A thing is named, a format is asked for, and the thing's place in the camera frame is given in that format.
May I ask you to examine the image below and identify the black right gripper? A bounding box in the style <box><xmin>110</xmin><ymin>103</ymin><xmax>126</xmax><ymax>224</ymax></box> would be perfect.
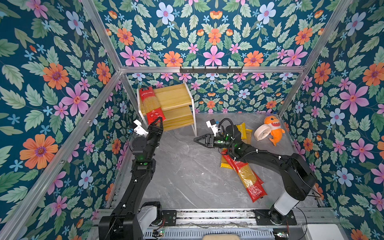
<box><xmin>195</xmin><ymin>135</ymin><xmax>235</xmax><ymax>151</ymax></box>

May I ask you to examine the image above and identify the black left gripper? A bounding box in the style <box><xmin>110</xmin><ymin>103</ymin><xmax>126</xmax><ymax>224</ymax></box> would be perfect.
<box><xmin>142</xmin><ymin>116</ymin><xmax>162</xmax><ymax>161</ymax></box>

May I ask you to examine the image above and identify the red spaghetti bag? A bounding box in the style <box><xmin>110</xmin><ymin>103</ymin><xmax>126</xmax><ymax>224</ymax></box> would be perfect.
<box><xmin>221</xmin><ymin>149</ymin><xmax>267</xmax><ymax>202</ymax></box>
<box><xmin>139</xmin><ymin>87</ymin><xmax>167</xmax><ymax>125</ymax></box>
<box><xmin>220</xmin><ymin>149</ymin><xmax>264</xmax><ymax>188</ymax></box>

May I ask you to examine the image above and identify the yellow pasta bag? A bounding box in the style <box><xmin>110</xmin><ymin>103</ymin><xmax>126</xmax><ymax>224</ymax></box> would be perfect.
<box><xmin>221</xmin><ymin>129</ymin><xmax>252</xmax><ymax>169</ymax></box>
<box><xmin>237</xmin><ymin>123</ymin><xmax>247</xmax><ymax>140</ymax></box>

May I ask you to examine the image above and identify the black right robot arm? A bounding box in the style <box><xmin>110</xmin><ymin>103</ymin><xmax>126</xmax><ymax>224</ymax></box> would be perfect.
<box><xmin>194</xmin><ymin>118</ymin><xmax>316</xmax><ymax>225</ymax></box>

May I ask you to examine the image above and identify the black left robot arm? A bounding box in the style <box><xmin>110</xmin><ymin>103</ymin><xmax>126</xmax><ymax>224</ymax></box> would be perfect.
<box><xmin>98</xmin><ymin>117</ymin><xmax>164</xmax><ymax>240</ymax></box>

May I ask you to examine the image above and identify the white metal wooden shelf rack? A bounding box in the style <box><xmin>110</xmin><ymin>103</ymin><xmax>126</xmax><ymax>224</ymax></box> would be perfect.
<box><xmin>154</xmin><ymin>83</ymin><xmax>197</xmax><ymax>136</ymax></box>

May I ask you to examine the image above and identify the white tape roll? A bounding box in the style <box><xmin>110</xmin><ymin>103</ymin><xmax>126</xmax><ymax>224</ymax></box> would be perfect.
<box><xmin>254</xmin><ymin>124</ymin><xmax>272</xmax><ymax>141</ymax></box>

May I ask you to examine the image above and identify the orange shark plush toy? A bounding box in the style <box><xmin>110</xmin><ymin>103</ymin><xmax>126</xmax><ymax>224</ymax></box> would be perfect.
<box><xmin>264</xmin><ymin>116</ymin><xmax>285</xmax><ymax>147</ymax></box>

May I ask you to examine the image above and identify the white box bottom right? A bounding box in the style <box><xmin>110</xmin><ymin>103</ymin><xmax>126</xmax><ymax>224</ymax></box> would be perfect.
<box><xmin>304</xmin><ymin>224</ymin><xmax>344</xmax><ymax>240</ymax></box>

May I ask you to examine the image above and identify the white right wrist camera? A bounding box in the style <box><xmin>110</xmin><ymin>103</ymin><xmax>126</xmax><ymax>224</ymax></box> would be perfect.
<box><xmin>206</xmin><ymin>119</ymin><xmax>220</xmax><ymax>137</ymax></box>

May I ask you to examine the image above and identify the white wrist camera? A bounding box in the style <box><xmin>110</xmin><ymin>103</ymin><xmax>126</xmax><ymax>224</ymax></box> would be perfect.
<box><xmin>206</xmin><ymin>119</ymin><xmax>220</xmax><ymax>137</ymax></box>
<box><xmin>133</xmin><ymin>120</ymin><xmax>149</xmax><ymax>137</ymax></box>

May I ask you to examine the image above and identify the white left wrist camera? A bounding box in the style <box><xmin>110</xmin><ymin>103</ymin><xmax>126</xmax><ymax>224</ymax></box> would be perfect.
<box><xmin>133</xmin><ymin>120</ymin><xmax>149</xmax><ymax>137</ymax></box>

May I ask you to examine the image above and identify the black hook rail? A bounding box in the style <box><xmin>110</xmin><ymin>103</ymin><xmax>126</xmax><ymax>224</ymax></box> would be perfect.
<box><xmin>179</xmin><ymin>66</ymin><xmax>243</xmax><ymax>75</ymax></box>

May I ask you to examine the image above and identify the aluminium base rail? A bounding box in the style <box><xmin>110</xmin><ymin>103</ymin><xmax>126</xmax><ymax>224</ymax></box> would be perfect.
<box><xmin>86</xmin><ymin>206</ymin><xmax>349</xmax><ymax>240</ymax></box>

